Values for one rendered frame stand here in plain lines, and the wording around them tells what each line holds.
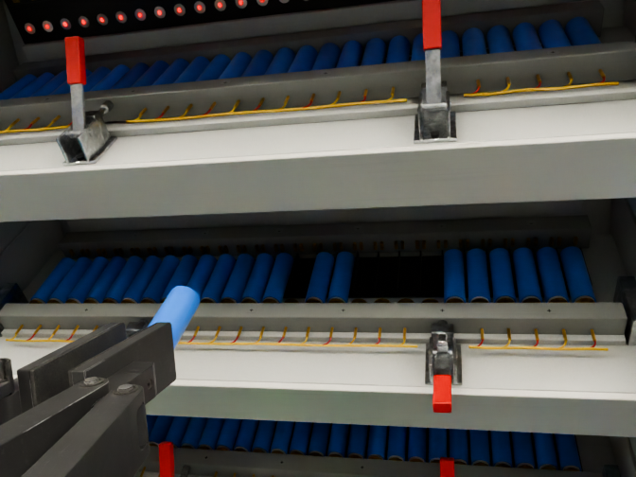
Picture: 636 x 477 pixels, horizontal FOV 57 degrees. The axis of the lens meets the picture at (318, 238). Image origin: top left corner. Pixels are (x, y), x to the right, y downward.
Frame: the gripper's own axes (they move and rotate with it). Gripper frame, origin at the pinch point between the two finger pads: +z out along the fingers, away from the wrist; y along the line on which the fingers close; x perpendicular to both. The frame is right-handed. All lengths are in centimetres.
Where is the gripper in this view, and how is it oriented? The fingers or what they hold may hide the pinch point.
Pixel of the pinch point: (105, 375)
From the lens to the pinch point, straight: 28.1
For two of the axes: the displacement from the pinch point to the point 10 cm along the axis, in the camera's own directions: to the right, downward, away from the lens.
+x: 0.6, 9.9, 1.2
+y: -9.8, 0.4, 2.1
